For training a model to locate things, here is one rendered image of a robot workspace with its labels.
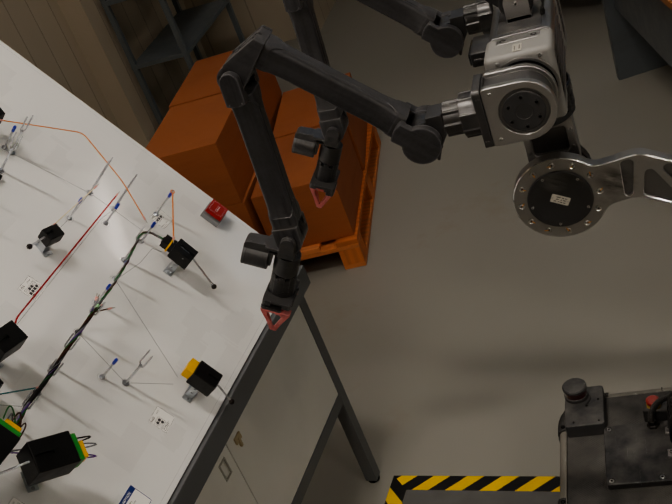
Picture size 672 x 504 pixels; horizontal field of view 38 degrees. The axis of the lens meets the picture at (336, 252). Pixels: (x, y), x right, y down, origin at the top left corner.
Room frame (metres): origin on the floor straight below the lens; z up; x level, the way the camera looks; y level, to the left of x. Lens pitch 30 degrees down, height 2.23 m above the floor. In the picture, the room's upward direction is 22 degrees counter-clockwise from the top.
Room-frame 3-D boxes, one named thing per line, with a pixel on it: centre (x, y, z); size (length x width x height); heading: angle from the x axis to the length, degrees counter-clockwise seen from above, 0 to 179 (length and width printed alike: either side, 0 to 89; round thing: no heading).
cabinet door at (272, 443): (2.13, 0.30, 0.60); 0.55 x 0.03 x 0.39; 150
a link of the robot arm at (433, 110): (1.69, -0.25, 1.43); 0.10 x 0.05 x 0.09; 67
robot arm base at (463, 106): (1.66, -0.33, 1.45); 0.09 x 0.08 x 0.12; 157
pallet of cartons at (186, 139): (4.37, 0.10, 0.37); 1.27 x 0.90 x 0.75; 158
